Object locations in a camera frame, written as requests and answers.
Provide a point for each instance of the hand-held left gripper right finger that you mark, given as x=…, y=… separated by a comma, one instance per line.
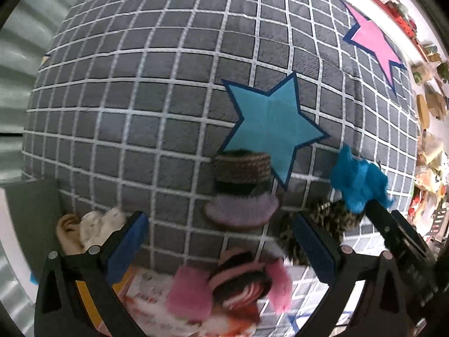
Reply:
x=312, y=252

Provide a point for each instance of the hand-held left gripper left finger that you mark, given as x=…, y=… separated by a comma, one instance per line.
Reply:
x=130, y=249

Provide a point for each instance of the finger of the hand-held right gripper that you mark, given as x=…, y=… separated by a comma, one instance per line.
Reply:
x=380, y=221

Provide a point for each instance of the leopard print soft cloth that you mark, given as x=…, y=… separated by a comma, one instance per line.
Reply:
x=326, y=221

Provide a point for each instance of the pink sponge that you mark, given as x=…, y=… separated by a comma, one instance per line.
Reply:
x=280, y=284
x=189, y=295

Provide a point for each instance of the blue fluffy cloth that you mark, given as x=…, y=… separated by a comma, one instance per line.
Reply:
x=357, y=179

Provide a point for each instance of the pink and black striped sock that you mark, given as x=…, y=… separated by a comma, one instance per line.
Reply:
x=238, y=281

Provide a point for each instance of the grey storage box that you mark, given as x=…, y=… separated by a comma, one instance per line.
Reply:
x=31, y=217

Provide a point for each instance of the brown and purple knitted hat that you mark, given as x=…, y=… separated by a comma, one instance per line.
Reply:
x=242, y=168

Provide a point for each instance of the cream speckled plush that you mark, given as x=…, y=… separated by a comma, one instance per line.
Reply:
x=93, y=228

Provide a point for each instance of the red printed carton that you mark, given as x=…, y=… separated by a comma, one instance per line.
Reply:
x=151, y=295

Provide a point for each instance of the tan plush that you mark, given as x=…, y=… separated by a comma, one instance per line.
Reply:
x=68, y=231

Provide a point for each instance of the pile of packaged goods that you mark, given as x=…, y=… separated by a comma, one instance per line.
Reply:
x=433, y=175

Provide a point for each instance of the round wooden board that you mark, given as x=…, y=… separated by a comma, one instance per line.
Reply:
x=422, y=112

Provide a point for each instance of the grey checked bedsheet with stars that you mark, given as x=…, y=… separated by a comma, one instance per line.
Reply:
x=140, y=94

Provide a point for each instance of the grey-green curtain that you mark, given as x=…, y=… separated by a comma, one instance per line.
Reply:
x=35, y=24

